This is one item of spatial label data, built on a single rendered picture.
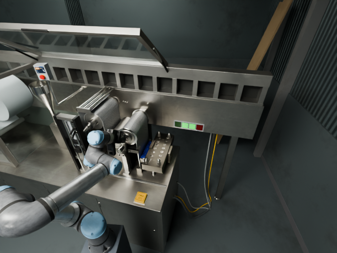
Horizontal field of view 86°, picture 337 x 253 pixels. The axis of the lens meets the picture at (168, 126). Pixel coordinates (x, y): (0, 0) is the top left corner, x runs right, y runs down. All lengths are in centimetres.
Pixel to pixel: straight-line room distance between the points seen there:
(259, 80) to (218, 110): 33
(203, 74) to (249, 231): 177
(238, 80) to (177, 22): 232
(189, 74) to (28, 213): 110
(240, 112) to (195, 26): 231
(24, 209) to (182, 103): 109
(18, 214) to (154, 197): 83
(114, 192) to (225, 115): 100
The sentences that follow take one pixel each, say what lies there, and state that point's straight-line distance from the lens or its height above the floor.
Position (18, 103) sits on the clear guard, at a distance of 192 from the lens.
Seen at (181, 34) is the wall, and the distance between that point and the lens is 349.
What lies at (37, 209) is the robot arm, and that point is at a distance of 82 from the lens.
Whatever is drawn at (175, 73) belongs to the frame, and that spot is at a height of 162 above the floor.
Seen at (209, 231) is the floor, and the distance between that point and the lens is 230.
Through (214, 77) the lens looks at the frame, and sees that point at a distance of 130.
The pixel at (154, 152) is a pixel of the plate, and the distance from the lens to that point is 149.
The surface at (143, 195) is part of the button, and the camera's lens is 138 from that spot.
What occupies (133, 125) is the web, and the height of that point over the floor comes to 131.
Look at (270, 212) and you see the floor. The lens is 263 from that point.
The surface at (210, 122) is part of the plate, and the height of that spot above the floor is 124.
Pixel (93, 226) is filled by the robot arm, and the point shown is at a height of 112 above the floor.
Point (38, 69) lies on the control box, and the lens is 146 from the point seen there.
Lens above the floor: 208
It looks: 37 degrees down
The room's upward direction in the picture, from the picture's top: straight up
